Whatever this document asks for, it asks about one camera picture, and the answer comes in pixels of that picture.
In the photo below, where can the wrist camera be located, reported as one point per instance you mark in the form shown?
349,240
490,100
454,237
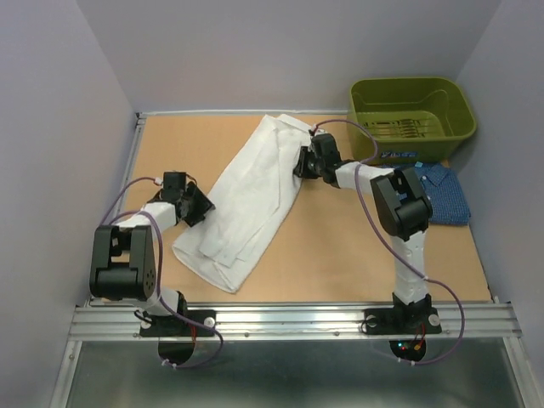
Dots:
325,148
173,185

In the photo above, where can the white long sleeve shirt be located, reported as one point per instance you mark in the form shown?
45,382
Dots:
252,197

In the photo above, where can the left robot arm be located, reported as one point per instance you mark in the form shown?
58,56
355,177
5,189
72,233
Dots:
128,251

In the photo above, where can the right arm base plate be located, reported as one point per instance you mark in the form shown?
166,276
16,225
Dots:
391,321

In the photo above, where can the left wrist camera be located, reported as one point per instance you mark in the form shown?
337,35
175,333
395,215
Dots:
173,185

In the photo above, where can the aluminium front rail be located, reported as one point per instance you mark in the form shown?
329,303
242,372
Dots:
261,322

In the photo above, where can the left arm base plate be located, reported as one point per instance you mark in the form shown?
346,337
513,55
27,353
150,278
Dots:
170,326

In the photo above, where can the green plastic tub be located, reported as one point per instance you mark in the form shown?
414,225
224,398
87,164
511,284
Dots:
407,119

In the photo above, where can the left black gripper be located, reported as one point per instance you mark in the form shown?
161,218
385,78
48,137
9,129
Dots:
204,206

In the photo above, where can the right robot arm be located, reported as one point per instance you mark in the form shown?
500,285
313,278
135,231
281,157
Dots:
403,210

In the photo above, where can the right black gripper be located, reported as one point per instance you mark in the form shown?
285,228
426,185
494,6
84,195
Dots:
300,168

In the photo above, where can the aluminium side rail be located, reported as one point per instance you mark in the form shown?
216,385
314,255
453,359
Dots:
114,207

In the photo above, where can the blue checked folded shirt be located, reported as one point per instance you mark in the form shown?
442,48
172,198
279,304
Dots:
442,187

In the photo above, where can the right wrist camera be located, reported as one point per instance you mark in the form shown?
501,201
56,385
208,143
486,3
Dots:
325,148

